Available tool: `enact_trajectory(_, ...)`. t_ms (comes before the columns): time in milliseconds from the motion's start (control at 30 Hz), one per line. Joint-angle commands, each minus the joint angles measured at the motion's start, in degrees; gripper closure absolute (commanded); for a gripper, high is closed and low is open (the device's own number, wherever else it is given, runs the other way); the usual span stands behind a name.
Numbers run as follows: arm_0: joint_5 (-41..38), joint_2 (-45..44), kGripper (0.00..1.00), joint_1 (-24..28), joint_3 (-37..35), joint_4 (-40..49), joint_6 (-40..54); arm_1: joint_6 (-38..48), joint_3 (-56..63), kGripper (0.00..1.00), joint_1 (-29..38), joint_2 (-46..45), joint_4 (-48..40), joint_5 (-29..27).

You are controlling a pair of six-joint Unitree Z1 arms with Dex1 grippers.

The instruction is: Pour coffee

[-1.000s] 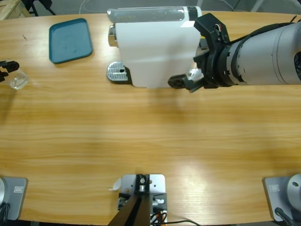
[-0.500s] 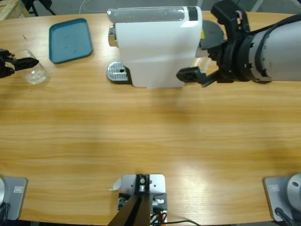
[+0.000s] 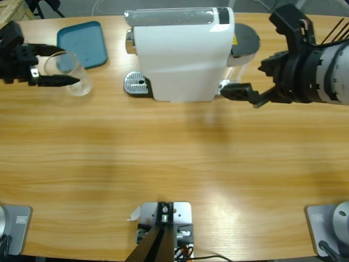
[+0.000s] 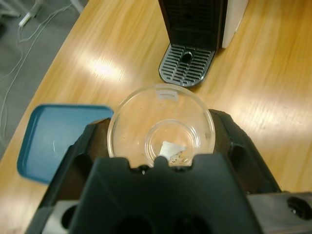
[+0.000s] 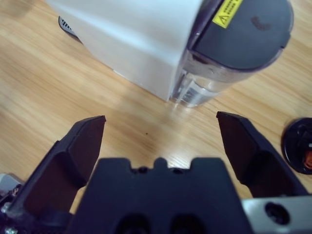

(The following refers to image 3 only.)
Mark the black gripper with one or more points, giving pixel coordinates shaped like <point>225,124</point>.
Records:
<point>291,79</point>
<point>16,65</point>

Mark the clear drinking glass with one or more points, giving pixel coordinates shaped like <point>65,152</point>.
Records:
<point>79,88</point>

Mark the white capsule coffee machine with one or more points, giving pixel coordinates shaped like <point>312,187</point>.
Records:
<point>177,68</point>

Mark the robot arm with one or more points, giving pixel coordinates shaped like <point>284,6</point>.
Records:
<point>332,73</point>

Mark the teal plastic tray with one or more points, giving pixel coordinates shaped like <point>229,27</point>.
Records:
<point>87,41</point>

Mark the black stand legs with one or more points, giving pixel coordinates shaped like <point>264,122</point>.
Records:
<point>38,5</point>

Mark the wooden crate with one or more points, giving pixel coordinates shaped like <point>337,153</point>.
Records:
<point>11,9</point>

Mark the metal grate drip tray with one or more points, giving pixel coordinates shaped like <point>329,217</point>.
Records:
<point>133,83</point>

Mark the grey metal leg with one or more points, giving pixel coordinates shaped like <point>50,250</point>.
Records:
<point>301,2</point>

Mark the black capsule stand with rods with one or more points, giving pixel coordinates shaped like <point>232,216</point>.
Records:
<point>338,24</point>

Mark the white mounting block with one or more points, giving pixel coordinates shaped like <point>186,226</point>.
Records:
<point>182,211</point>

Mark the white paper tag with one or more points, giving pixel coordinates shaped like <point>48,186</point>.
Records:
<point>135,214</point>

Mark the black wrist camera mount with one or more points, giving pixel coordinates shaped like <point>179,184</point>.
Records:
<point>11,35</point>
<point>289,24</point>

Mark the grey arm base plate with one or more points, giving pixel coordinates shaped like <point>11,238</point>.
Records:
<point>319,226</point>
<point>19,226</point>

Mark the dark camera post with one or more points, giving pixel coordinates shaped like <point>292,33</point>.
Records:
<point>155,245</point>

